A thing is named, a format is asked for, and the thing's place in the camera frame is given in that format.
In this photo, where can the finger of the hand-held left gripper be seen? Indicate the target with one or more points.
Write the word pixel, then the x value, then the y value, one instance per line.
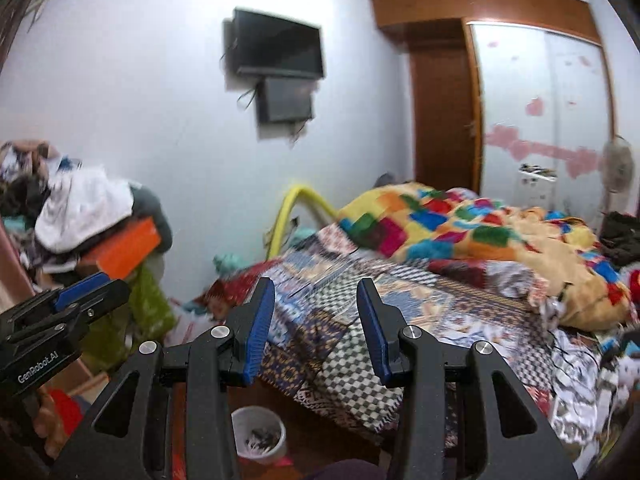
pixel 105 297
pixel 82 290

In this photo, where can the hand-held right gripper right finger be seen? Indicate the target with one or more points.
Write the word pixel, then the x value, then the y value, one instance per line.
pixel 372 335

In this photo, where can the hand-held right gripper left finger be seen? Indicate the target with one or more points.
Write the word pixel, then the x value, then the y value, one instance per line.
pixel 257 335

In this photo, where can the white plastic bucket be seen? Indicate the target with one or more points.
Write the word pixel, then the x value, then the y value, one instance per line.
pixel 257 435

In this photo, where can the person's left hand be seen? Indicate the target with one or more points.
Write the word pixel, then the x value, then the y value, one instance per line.
pixel 44 422

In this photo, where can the patchwork printed bedsheet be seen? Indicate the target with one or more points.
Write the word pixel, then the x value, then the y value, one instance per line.
pixel 350 320

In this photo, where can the green plastic bag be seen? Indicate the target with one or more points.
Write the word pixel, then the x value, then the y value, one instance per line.
pixel 145 310

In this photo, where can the orange cardboard box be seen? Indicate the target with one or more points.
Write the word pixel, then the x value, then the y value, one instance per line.
pixel 122 250

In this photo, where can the teal soft item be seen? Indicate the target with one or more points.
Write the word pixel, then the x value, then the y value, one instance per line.
pixel 229 262

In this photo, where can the grey cloth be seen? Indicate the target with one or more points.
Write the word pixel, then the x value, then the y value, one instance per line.
pixel 152 215

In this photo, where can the pile of clothes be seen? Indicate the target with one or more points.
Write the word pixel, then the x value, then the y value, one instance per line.
pixel 25 195

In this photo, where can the yellow foam tube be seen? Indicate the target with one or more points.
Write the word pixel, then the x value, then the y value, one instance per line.
pixel 295 210

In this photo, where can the person's left leg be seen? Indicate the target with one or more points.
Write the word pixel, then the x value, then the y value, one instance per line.
pixel 345 470

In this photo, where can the colourful patch fleece blanket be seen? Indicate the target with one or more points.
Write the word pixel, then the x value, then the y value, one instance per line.
pixel 475 240

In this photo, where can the white box appliance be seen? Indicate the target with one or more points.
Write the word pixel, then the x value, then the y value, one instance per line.
pixel 537 182

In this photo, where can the brown wooden door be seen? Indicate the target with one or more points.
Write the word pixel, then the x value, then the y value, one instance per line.
pixel 445 110

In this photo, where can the black striped bag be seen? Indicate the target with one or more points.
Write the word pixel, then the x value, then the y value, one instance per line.
pixel 620 235

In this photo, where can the white sliding wardrobe heart stickers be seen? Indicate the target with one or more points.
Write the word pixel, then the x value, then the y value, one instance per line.
pixel 545 110

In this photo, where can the white standing fan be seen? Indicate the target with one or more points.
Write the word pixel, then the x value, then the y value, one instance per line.
pixel 617 165

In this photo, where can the wooden overhead cabinet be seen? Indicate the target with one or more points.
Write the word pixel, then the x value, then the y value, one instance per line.
pixel 475 7

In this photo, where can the small black wall monitor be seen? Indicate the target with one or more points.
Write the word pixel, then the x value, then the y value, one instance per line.
pixel 286 100

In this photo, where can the black wall television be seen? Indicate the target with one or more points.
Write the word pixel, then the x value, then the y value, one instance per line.
pixel 277 45

